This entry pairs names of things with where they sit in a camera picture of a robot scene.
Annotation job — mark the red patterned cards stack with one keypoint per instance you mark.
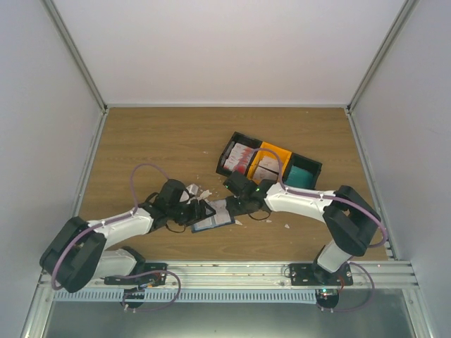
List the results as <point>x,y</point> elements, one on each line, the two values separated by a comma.
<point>238,158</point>

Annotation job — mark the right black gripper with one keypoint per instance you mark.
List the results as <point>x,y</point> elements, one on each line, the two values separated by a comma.
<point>232,209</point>

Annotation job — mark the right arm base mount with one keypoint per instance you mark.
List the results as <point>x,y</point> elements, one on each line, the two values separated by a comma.
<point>327,286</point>

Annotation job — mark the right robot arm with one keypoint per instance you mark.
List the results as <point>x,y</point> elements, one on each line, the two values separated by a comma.
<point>353,225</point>

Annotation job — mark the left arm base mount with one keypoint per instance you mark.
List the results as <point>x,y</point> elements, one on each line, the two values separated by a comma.
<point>137,282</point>

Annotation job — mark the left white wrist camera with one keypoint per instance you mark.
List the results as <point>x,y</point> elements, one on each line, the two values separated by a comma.
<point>189,193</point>

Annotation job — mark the black bin left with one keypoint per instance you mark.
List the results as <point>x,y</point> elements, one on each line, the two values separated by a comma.
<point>236,138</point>

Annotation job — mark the black bin right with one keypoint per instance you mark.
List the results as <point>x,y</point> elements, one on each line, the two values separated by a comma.
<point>314,167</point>

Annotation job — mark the aluminium frame post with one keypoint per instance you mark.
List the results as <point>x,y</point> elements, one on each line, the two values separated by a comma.
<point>63,31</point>
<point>400,20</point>

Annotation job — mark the white paper scrap pile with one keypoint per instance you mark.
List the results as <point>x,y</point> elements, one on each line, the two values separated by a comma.
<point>205,194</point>

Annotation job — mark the left aluminium frame post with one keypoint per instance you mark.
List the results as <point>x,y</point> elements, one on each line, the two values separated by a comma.
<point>63,31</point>

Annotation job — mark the black bin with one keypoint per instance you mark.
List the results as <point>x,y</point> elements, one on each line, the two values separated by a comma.
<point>236,138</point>
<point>314,167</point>

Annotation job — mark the grey slotted cable duct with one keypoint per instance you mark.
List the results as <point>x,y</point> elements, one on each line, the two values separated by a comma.
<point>194,295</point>

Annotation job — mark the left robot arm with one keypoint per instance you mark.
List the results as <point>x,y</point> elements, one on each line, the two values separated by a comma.
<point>80,252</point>

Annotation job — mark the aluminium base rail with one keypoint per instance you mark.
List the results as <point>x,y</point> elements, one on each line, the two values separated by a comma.
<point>274,274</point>

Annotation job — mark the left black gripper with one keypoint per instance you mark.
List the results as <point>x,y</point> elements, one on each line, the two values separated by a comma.
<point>196,214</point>

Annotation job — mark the orange bin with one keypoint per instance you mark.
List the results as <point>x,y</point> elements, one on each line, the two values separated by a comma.
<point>280,154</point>

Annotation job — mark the right aluminium frame post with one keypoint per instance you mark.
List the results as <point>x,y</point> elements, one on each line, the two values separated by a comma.
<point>400,20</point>

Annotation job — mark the white pink cards stack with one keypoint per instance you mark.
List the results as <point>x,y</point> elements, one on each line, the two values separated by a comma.
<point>267,169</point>

